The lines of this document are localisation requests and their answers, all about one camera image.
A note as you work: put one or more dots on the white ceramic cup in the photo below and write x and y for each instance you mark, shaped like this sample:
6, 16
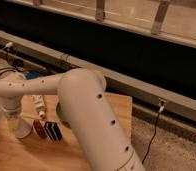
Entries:
23, 129

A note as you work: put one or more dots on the blue object behind table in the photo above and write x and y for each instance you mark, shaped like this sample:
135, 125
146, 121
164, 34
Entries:
32, 75

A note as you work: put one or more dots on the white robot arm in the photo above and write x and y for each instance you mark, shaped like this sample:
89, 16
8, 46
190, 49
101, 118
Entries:
81, 93

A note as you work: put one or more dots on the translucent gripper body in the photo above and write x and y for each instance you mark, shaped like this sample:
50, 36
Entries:
12, 122

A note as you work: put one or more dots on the white plug on rail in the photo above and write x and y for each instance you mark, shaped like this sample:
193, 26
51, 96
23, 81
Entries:
8, 45

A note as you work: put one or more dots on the white tube with cap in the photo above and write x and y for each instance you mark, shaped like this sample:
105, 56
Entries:
40, 106

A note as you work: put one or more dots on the red brown oval item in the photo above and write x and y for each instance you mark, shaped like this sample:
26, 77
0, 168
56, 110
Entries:
39, 129

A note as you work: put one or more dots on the green ceramic bowl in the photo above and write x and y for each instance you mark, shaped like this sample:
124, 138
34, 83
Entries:
59, 112

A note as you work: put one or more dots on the black white striped eraser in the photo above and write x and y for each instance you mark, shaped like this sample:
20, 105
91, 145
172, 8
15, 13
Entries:
53, 131

